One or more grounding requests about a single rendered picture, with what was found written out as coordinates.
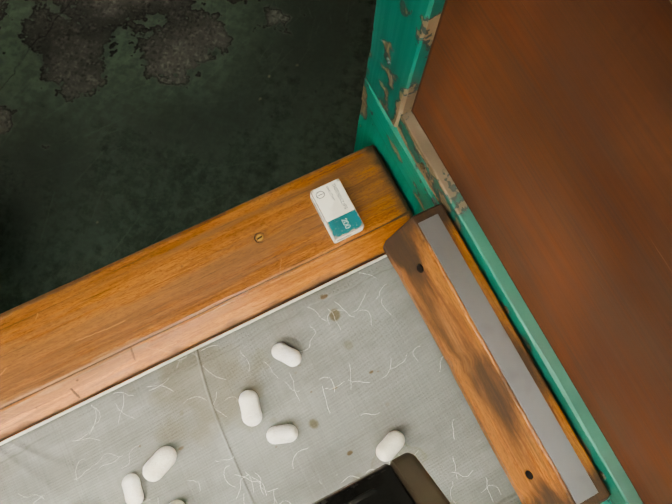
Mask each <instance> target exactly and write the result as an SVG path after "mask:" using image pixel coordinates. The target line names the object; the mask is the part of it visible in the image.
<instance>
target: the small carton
mask: <svg viewBox="0 0 672 504"><path fill-rule="evenodd" d="M310 198H311V200H312V202H313V204H314V206H315V208H316V210H317V212H318V214H319V215H320V217H321V219H322V221H323V223H324V225H325V227H326V229H327V231H328V233H329V234H330V236H331V238H332V240H333V242H334V243H337V242H340V241H342V240H344V239H346V238H348V237H350V236H352V235H354V234H356V233H358V232H360V231H362V230H363V227H364V224H363V222H362V220H361V218H360V216H359V214H358V213H357V211H356V209H355V207H354V205H353V203H352V202H351V200H350V198H349V196H348V194H347V192H346V191H345V189H344V187H343V185H342V183H341V181H340V180H339V178H338V179H336V180H334V181H331V182H329V183H327V184H325V185H323V186H321V187H318V188H316V189H314V190H312V191H310Z"/></svg>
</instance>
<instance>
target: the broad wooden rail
mask: <svg viewBox="0 0 672 504"><path fill-rule="evenodd" d="M338 178H339V180H340V181H341V183H342V185H343V187H344V189H345V191H346V192H347V194H348V196H349V198H350V200H351V202H352V203H353V205H354V207H355V209H356V211H357V213H358V214H359V216H360V218H361V220H362V222H363V224H364V227H363V230H362V231H360V232H358V233H356V234H354V235H352V236H350V237H348V238H346V239H344V240H342V241H340V242H337V243H334V242H333V240H332V238H331V236H330V234H329V233H328V231H327V229H326V227H325V225H324V223H323V221H322V219H321V217H320V215H319V214H318V212H317V210H316V208H315V206H314V204H313V202H312V200H311V198H310V191H312V190H314V189H316V188H318V187H321V186H323V185H325V184H327V183H329V182H331V181H334V180H336V179H338ZM411 217H413V213H412V210H411V208H410V207H409V205H408V203H407V201H406V200H405V198H404V196H403V194H402V193H401V191H400V189H399V187H398V185H397V184H396V182H395V180H394V178H393V177H392V175H391V173H390V171H389V170H388V168H387V166H386V164H385V163H384V161H383V159H382V157H381V155H380V154H379V152H378V150H377V148H376V147H375V146H374V145H371V146H367V147H365V148H362V149H360V150H358V151H356V152H354V153H352V154H349V155H347V156H345V157H343V158H341V159H338V160H336V161H334V162H332V163H330V164H327V165H325V166H323V167H321V168H319V169H316V170H314V171H312V172H310V173H308V174H305V175H303V176H301V177H299V178H297V179H295V180H292V181H290V182H288V183H286V184H284V185H281V186H279V187H277V188H275V189H273V190H270V191H268V192H266V193H264V194H262V195H259V196H257V197H255V198H253V199H251V200H249V201H246V202H244V203H242V204H240V205H238V206H235V207H233V208H231V209H229V210H227V211H224V212H222V213H220V214H218V215H216V216H213V217H211V218H209V219H207V220H205V221H203V222H200V223H198V224H196V225H194V226H192V227H189V228H187V229H185V230H183V231H181V232H178V233H176V234H174V235H172V236H170V237H167V238H165V239H163V240H161V241H159V242H157V243H154V244H152V245H150V246H148V247H146V248H143V249H141V250H139V251H137V252H135V253H132V254H130V255H128V256H126V257H124V258H121V259H119V260H117V261H115V262H113V263H111V264H108V265H106V266H104V267H102V268H100V269H97V270H95V271H93V272H91V273H89V274H86V275H84V276H82V277H80V278H78V279H75V280H73V281H71V282H69V283H67V284H65V285H62V286H60V287H58V288H56V289H54V290H51V291H49V292H47V293H45V294H43V295H40V296H38V297H36V298H34V299H32V300H30V301H27V302H25V303H23V304H21V305H19V306H16V307H14V308H12V309H10V310H8V311H5V312H3V313H1V314H0V442H2V441H4V440H6V439H8V438H10V437H12V436H14V435H16V434H18V433H20V432H23V431H25V430H27V429H29V428H31V427H33V426H35V425H37V424H39V423H41V422H43V421H45V420H47V419H49V418H51V417H53V416H55V415H57V414H59V413H61V412H63V411H66V410H68V409H70V408H72V407H74V406H76V405H78V404H80V403H82V402H84V401H86V400H88V399H90V398H92V397H94V396H96V395H98V394H100V393H102V392H104V391H107V390H109V389H111V388H113V387H115V386H117V385H119V384H121V383H123V382H125V381H127V380H129V379H131V378H133V377H135V376H137V375H139V374H141V373H143V372H145V371H148V370H150V369H152V368H154V367H156V366H158V365H160V364H162V363H164V362H166V361H168V360H170V359H172V358H174V357H176V356H178V355H180V354H182V353H184V352H186V351H189V350H191V349H193V348H195V347H197V346H199V345H201V344H203V343H205V342H207V341H209V340H211V339H213V338H215V337H217V336H219V335H221V334H223V333H225V332H227V331H229V330H232V329H234V328H236V327H238V326H240V325H242V324H244V323H246V322H248V321H250V320H252V319H254V318H256V317H258V316H260V315H262V314H264V313H266V312H268V311H270V310H273V309H275V308H277V307H279V306H281V305H283V304H285V303H287V302H289V301H291V300H293V299H295V298H297V297H299V296H301V295H303V294H305V293H307V292H309V291H311V290H314V289H316V288H318V287H320V286H322V285H324V284H326V283H328V282H330V281H332V280H334V279H336V278H338V277H340V276H342V275H344V274H346V273H348V272H350V271H352V270H355V269H357V268H359V267H361V266H363V265H365V264H367V263H369V262H371V261H373V260H375V259H377V258H379V257H381V256H383V255H385V254H386V253H385V251H384V250H383V246H384V243H385V241H386V240H387V239H388V238H389V237H390V236H392V235H393V234H394V233H395V232H396V231H397V230H398V229H399V228H400V227H401V226H403V225H404V224H405V223H406V222H407V221H408V220H409V219H410V218H411Z"/></svg>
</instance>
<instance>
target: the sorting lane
mask: <svg viewBox="0 0 672 504"><path fill-rule="evenodd" d="M279 342H282V343H285V344H286V345H288V346H289V347H291V348H293V349H296V350H298V351H299V352H300V354H301V362H300V363H299V364H298V365H297V366H294V367H290V366H288V365H286V364H285V363H283V362H281V361H279V360H277V359H275V358H274V357H273V356H272V352H271V351H272V347H273V346H274V345H275V344H276V343H279ZM245 390H252V391H254V392H256V393H257V395H258V398H259V404H260V408H261V412H262V420H261V422H260V423H259V424H258V425H256V426H253V427H251V426H247V425H246V424H245V423H244V422H243V420H242V414H241V409H240V405H239V396H240V394H241V393H242V392H244V391H245ZM285 424H292V425H294V426H295V427H296V428H297V430H298V436H297V438H296V439H295V440H294V441H293V442H290V443H283V444H271V443H270V442H269V441H268V440H267V437H266V434H267V431H268V429H269V428H270V427H272V426H278V425H285ZM394 430H397V431H400V432H401V433H402V434H403V435H404V437H405V443H404V446H403V447H402V448H401V450H400V451H399V452H398V453H397V454H396V455H395V457H394V458H393V459H395V458H397V457H399V456H401V455H402V454H404V453H411V454H413V455H415V456H416V457H417V459H418V460H419V461H420V463H421V464H422V465H423V467H424V468H425V469H426V471H427V472H428V474H429V475H430V476H431V478H432V479H433V480H434V482H435V483H436V484H437V486H438V487H439V488H440V490H441V491H442V492H443V494H444V495H445V497H446V498H447V499H448V501H449V502H450V503H451V504H522V503H521V501H520V499H519V497H518V495H517V493H516V492H515V490H514V488H513V486H512V485H511V483H510V481H509V479H508V477H507V476H506V474H505V472H504V470H503V468H502V466H501V464H500V463H499V461H498V459H497V457H496V455H495V453H494V452H493V450H492V448H491V446H490V444H489V442H488V440H487V439H486V437H485V435H484V433H483V431H482V429H481V427H480V425H479V424H478V422H477V420H476V418H475V416H474V414H473V412H472V410H471V409H470V407H469V405H468V403H467V401H466V399H465V397H464V395H463V393H462V391H461V389H460V388H459V386H458V384H457V382H456V380H455V378H454V376H453V374H452V372H451V369H450V367H449V365H448V363H447V362H446V360H445V358H444V357H443V355H442V353H441V351H440V349H439V347H438V346H437V344H436V342H435V340H434V338H433V336H432V334H431V333H430V331H429V329H428V327H427V325H426V324H425V322H424V320H423V318H422V316H421V315H420V313H419V311H418V309H417V308H416V306H415V304H414V302H413V300H412V299H411V297H410V295H409V293H408V292H407V290H406V288H405V286H404V285H403V283H402V281H401V279H400V277H399V275H398V273H397V272H396V270H395V269H394V267H393V265H392V264H391V262H390V260H389V258H388V257H387V255H386V254H385V255H383V256H381V257H379V258H377V259H375V260H373V261H371V262H369V263H367V264H365V265H363V266H361V267H359V268H357V269H355V270H352V271H350V272H348V273H346V274H344V275H342V276H340V277H338V278H336V279H334V280H332V281H330V282H328V283H326V284H324V285H322V286H320V287H318V288H316V289H314V290H311V291H309V292H307V293H305V294H303V295H301V296H299V297H297V298H295V299H293V300H291V301H289V302H287V303H285V304H283V305H281V306H279V307H277V308H275V309H273V310H270V311H268V312H266V313H264V314H262V315H260V316H258V317H256V318H254V319H252V320H250V321H248V322H246V323H244V324H242V325H240V326H238V327H236V328H234V329H232V330H229V331H227V332H225V333H223V334H221V335H219V336H217V337H215V338H213V339H211V340H209V341H207V342H205V343H203V344H201V345H199V346H197V347H195V348H193V349H191V350H189V351H186V352H184V353H182V354H180V355H178V356H176V357H174V358H172V359H170V360H168V361H166V362H164V363H162V364H160V365H158V366H156V367H154V368H152V369H150V370H148V371H145V372H143V373H141V374H139V375H137V376H135V377H133V378H131V379H129V380H127V381H125V382H123V383H121V384H119V385H117V386H115V387H113V388H111V389H109V390H107V391H104V392H102V393H100V394H98V395H96V396H94V397H92V398H90V399H88V400H86V401H84V402H82V403H80V404H78V405H76V406H74V407H72V408H70V409H68V410H66V411H63V412H61V413H59V414H57V415H55V416H53V417H51V418H49V419H47V420H45V421H43V422H41V423H39V424H37V425H35V426H33V427H31V428H29V429H27V430H25V431H23V432H20V433H18V434H16V435H14V436H12V437H10V438H8V439H6V440H4V441H2V442H0V504H127V503H126V501H125V496H124V492H123V488H122V480H123V478H124V477H125V476H126V475H127V474H131V473H132V474H136V475H137V476H138V477H139V478H140V482H141V487H142V490H143V493H144V499H143V501H142V503H141V504H169V503H170V502H171V501H173V500H181V501H183V502H184V503H185V504H312V503H314V502H316V501H318V500H319V499H321V498H323V497H325V496H327V495H329V494H330V493H332V492H334V491H336V490H338V489H340V488H341V487H343V486H345V485H347V484H349V483H351V482H352V481H354V480H356V479H358V478H360V477H362V476H363V475H365V474H367V473H369V472H371V471H373V470H374V469H376V468H378V467H380V466H382V465H384V464H388V465H390V462H391V460H390V461H388V462H384V461H381V460H380V459H379V458H378V457H377V455H376V448H377V446H378V444H379V443H380V442H381V441H382V440H383V439H384V438H385V437H386V435H387V434H388V433H389V432H391V431H394ZM163 446H171V447H173V448H174V449H175V451H176V454H177V458H176V461H175V463H174V464H173V466H172V467H171V468H170V469H169V470H168V471H167V472H166V473H165V474H164V476H163V477H162V478H161V479H160V480H158V481H155V482H151V481H148V480H146V479H145V478H144V476H143V467H144V465H145V463H146V462H147V461H148V460H149V459H150V458H151V457H152V456H153V455H154V454H155V452H156V451H157V450H158V449H160V448H161V447H163ZM393 459H392V460H393Z"/></svg>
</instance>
